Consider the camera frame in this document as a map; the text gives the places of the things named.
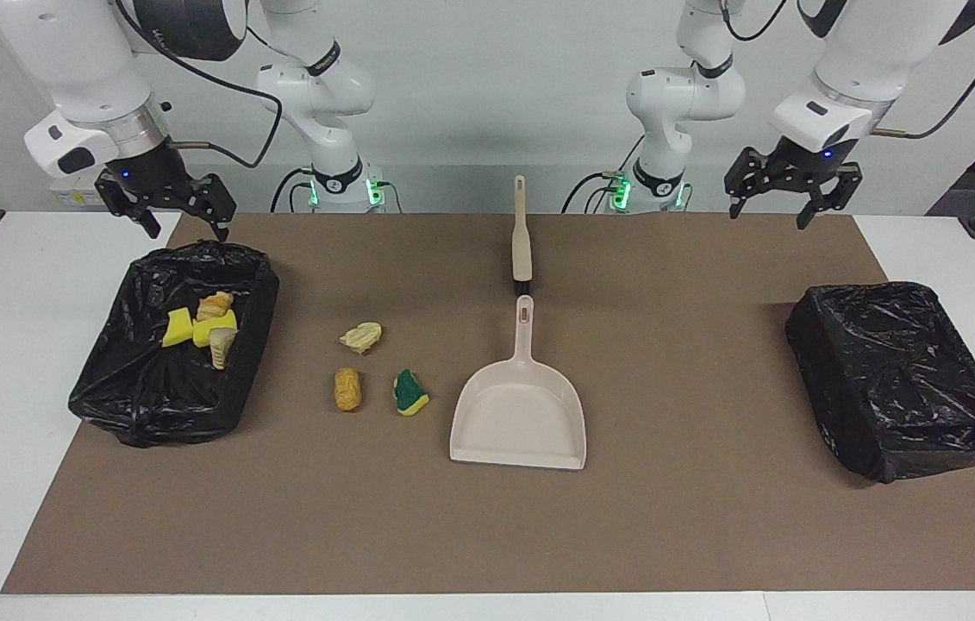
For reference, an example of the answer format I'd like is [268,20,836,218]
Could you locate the green and yellow sponge piece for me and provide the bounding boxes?
[392,368,431,417]

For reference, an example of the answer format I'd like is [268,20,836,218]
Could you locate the orange brown sponge piece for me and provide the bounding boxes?
[333,367,364,413]

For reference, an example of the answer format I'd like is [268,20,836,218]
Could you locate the black bag lined bin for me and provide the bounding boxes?
[67,240,281,449]
[784,281,975,485]

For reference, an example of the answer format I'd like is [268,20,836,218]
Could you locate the brown paper table mat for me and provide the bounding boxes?
[0,212,975,596]

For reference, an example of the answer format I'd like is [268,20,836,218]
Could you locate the white wall socket boxes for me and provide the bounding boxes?
[48,166,143,209]

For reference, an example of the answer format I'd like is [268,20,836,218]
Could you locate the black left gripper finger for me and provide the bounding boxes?
[797,164,864,231]
[724,147,781,218]

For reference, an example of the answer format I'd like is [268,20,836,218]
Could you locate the beige plastic dustpan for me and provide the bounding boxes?
[449,295,588,471]

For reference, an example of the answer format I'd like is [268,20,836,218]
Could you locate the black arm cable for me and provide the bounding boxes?
[108,0,284,171]
[871,0,975,141]

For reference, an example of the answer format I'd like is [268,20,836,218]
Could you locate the beige hand brush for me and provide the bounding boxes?
[510,175,535,294]

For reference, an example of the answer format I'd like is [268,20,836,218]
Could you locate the bright yellow notched sponge piece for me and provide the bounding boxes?
[192,310,240,348]

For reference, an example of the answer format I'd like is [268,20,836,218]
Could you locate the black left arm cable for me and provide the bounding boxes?
[871,0,975,141]

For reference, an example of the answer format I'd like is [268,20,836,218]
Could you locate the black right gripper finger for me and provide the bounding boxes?
[96,172,162,240]
[185,174,238,243]

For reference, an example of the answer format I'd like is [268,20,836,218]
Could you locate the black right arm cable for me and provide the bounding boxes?
[108,0,284,171]

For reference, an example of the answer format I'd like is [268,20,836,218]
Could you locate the black base cable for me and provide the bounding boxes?
[561,170,626,214]
[270,166,316,214]

